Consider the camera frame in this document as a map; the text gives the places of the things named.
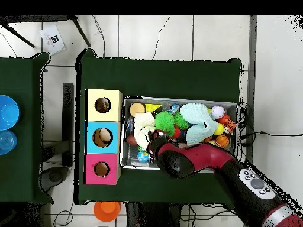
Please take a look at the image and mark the green cloth covered side table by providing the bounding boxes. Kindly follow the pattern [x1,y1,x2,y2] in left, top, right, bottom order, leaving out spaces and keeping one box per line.
[0,52,54,205]

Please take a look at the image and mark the brown toy football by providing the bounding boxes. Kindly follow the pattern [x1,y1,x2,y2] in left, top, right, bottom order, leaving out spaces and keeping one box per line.
[125,134,138,147]

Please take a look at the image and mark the yellow wedge block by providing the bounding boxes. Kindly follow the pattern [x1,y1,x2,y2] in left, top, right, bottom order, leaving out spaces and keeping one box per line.
[144,103,163,113]

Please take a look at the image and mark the small globe ball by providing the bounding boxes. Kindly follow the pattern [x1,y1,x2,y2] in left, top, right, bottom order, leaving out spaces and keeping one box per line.
[137,151,150,163]

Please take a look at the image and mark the black tripod stand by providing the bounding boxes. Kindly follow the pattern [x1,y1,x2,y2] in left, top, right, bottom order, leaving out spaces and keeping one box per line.
[0,15,92,48]

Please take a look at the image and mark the orange toy basketball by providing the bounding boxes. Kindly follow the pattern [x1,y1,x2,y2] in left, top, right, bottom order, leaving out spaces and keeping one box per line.
[214,134,230,148]

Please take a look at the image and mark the cream knitted cloth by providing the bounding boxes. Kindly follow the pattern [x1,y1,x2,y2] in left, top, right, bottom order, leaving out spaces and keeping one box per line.
[133,112,157,150]

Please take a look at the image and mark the orange plastic cone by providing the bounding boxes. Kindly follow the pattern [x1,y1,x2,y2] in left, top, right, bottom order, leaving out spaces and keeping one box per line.
[93,201,122,223]

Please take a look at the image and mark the shallow wire mesh bin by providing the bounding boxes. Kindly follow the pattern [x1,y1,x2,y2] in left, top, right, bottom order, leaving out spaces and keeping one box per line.
[119,95,240,174]

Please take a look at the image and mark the black flat panel stand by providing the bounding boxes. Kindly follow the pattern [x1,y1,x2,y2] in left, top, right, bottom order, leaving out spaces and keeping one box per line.
[62,82,75,167]

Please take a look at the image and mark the black power cable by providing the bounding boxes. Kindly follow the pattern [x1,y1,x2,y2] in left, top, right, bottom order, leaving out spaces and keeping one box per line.
[238,131,303,145]

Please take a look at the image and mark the wooden box with three holes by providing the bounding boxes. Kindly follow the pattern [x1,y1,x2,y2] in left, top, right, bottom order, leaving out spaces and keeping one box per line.
[84,88,124,186]

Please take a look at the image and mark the tiger plush toy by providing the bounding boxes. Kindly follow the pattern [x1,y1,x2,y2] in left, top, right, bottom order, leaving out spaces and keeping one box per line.
[223,118,237,134]

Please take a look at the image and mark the grey round base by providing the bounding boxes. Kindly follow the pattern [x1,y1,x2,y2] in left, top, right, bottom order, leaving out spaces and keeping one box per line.
[40,166,69,192]

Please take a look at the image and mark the mint knitted cloth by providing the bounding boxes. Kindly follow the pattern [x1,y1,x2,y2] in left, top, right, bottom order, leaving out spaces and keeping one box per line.
[179,103,219,145]

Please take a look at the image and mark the translucent blue plastic cup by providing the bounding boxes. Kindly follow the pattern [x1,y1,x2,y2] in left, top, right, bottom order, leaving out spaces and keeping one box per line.
[0,129,18,156]

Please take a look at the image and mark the green spiky rubber ball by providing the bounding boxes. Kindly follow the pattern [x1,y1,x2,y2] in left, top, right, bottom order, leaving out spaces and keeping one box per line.
[154,111,176,137]

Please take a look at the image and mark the white baseball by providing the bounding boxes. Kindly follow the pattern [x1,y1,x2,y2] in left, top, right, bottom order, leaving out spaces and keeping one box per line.
[211,105,226,119]

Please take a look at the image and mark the dark green tablecloth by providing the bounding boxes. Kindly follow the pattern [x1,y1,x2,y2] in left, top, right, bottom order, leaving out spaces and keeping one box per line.
[74,48,243,211]

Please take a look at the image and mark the orange round sponge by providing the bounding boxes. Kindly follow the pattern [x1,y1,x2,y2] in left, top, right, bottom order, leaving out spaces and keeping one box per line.
[129,102,146,118]

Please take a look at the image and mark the white printed card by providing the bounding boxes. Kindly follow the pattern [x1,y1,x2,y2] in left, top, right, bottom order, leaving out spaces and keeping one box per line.
[38,24,66,56]

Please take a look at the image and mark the blue plastic bowl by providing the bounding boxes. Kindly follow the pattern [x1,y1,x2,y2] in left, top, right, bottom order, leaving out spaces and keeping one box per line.
[0,94,21,131]

